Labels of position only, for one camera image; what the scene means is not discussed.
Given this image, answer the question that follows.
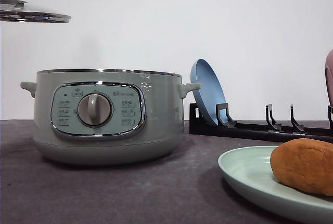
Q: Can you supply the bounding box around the glass steamer lid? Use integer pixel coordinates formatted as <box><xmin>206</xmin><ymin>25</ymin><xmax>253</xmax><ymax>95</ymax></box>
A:
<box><xmin>0</xmin><ymin>0</ymin><xmax>72</xmax><ymax>23</ymax></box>

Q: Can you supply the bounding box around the green plate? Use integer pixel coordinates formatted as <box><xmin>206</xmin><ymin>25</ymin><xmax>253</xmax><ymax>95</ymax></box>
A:
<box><xmin>217</xmin><ymin>146</ymin><xmax>333</xmax><ymax>224</ymax></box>

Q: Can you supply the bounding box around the brown potato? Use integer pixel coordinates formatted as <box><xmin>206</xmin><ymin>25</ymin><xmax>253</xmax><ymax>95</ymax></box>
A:
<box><xmin>270</xmin><ymin>138</ymin><xmax>333</xmax><ymax>196</ymax></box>

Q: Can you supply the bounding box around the green electric steamer pot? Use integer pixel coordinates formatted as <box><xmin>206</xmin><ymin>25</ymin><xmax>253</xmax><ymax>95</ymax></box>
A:
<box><xmin>20</xmin><ymin>68</ymin><xmax>201</xmax><ymax>165</ymax></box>

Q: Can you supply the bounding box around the blue plate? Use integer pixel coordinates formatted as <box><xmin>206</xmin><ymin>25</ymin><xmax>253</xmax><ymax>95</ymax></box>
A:
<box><xmin>190</xmin><ymin>59</ymin><xmax>228</xmax><ymax>124</ymax></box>

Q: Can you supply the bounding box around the black plate rack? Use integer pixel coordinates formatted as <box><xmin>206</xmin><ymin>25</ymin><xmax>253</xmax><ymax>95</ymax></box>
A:
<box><xmin>189</xmin><ymin>103</ymin><xmax>333</xmax><ymax>141</ymax></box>

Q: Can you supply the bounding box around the pink plate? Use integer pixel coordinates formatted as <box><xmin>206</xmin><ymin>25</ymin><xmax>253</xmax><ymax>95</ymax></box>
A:
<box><xmin>325</xmin><ymin>48</ymin><xmax>333</xmax><ymax>106</ymax></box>

